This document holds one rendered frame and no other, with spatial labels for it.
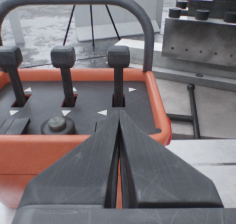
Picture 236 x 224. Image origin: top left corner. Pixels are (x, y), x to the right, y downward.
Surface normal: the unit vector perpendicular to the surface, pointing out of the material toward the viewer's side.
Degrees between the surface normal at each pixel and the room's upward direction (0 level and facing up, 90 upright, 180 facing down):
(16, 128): 7
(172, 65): 90
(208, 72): 90
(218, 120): 0
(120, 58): 90
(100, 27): 37
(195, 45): 90
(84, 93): 0
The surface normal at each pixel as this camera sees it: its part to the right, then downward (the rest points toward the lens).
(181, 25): -0.36, 0.52
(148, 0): 0.36, 0.52
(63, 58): 0.00, 0.56
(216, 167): 0.00, -0.83
